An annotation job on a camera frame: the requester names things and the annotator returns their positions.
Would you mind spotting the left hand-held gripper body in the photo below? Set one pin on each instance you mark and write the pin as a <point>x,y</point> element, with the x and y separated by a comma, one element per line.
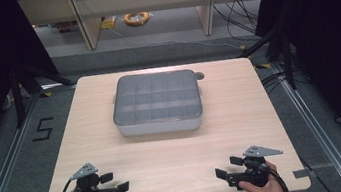
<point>89,188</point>

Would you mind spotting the yellow packet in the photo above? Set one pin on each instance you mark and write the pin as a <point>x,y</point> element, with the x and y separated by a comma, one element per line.
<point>108,23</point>

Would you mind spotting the grey tape strip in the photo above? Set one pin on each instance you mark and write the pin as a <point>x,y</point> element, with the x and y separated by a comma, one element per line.
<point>300,173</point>

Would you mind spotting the round grey table grommet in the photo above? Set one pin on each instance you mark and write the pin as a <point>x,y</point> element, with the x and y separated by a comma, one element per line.
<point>199,75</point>

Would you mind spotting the grey compartment storage box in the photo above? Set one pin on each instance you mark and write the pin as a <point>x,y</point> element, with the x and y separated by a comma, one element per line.
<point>155,101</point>

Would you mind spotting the black metal stand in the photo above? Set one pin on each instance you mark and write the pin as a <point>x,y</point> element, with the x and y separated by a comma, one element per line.
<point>288,59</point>
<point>19,97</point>

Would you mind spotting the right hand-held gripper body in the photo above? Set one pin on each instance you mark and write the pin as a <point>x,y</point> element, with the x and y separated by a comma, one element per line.
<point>255,171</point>

